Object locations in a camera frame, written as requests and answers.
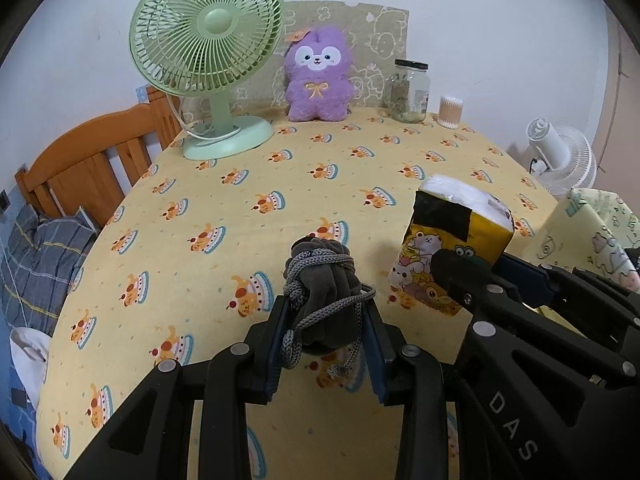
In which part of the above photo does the purple plush bunny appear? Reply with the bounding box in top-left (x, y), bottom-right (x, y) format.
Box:
top-left (284, 26), bottom-right (355, 122)

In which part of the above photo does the wall power socket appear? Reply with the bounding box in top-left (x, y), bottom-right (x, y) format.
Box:
top-left (0, 190), bottom-right (11, 214)

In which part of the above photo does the yellow cartoon tablecloth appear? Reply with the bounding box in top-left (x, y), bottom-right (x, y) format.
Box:
top-left (37, 108), bottom-right (555, 479)

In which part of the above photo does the wooden bed headboard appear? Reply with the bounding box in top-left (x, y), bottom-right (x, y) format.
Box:
top-left (15, 87), bottom-right (180, 226)

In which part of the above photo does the beige cartoon print board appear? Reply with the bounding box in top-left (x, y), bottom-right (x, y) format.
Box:
top-left (179, 0), bottom-right (410, 126)

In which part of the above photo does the glass jar black lid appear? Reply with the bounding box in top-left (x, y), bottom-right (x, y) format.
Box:
top-left (387, 58), bottom-right (431, 124)

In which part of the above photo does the cotton swab container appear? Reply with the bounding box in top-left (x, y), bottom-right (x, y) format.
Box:
top-left (437, 96), bottom-right (463, 129)

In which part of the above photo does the yellow cartoon storage box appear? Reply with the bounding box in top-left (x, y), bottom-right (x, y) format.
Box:
top-left (522, 188), bottom-right (639, 292)

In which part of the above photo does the white standing fan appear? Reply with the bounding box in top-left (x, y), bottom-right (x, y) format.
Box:
top-left (526, 117), bottom-right (597, 200)

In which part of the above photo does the white cloth on bed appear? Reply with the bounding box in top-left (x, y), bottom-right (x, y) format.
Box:
top-left (10, 327), bottom-right (51, 410)

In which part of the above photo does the green desk fan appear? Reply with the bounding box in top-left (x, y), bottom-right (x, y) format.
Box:
top-left (129, 0), bottom-right (283, 160)

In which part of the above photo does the blue plaid pillow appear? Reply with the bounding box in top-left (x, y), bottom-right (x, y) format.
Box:
top-left (1, 205), bottom-right (100, 336)

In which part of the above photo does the grey drawstring pouch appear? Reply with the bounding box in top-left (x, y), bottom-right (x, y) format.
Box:
top-left (281, 236), bottom-right (375, 378)

